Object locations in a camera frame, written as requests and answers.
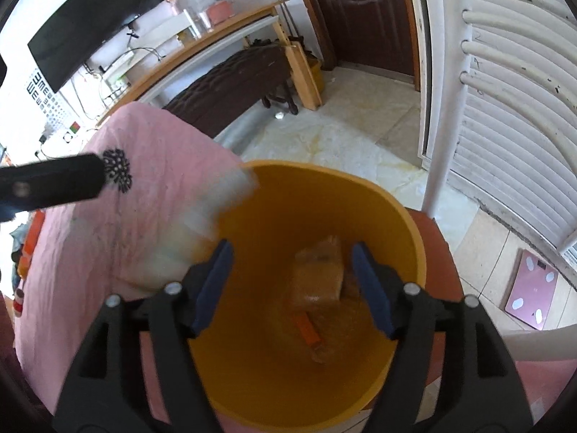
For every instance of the tan paper packet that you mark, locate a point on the tan paper packet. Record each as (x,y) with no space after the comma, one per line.
(315,275)

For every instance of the eye chart poster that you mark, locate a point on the eye chart poster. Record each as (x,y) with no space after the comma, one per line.
(45,99)

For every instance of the red green sticker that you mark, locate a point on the red green sticker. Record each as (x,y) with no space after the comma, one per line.
(72,128)

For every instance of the yellow bucket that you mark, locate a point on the yellow bucket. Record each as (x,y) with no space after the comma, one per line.
(317,76)

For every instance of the black flat television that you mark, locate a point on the black flat television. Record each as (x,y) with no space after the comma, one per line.
(90,22)

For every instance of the white desk shelf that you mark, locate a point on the white desk shelf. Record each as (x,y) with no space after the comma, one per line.
(157,31)

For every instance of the pink bottle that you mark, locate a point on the pink bottle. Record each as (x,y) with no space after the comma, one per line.
(173,4)

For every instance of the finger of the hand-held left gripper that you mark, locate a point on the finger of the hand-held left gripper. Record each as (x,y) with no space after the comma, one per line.
(54,180)

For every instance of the wooden desk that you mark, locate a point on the wooden desk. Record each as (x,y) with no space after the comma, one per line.
(216,34)

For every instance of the orange packet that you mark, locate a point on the orange packet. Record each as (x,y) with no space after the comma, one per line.
(34,234)

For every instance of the dark brown door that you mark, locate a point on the dark brown door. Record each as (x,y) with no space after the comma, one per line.
(360,31)

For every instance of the pink blanket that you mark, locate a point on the pink blanket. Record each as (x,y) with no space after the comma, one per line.
(148,144)

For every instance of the pink seat cushion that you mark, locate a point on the pink seat cushion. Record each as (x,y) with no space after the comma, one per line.
(541,383)

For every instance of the white slatted chair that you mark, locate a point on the white slatted chair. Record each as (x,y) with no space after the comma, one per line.
(432,189)

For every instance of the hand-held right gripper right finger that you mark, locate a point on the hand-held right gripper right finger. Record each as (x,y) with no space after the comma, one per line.
(374,288)

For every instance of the orange wrapper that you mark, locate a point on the orange wrapper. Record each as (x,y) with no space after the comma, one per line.
(308,328)

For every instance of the dark brown bench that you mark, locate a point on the dark brown bench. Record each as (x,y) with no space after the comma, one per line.
(225,81)

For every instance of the pink bathroom scale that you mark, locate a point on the pink bathroom scale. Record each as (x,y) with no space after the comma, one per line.
(534,288)

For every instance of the yellow plastic bin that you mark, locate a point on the yellow plastic bin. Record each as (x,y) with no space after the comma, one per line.
(270,216)

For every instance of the white louvre door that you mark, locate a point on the white louvre door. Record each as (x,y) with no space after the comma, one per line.
(505,144)

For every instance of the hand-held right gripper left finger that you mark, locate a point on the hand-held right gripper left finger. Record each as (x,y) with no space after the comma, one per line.
(212,288)

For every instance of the white plastic packet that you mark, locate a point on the white plastic packet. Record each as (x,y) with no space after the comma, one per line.
(198,221)

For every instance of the pink box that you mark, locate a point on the pink box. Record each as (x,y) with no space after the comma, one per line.
(221,12)

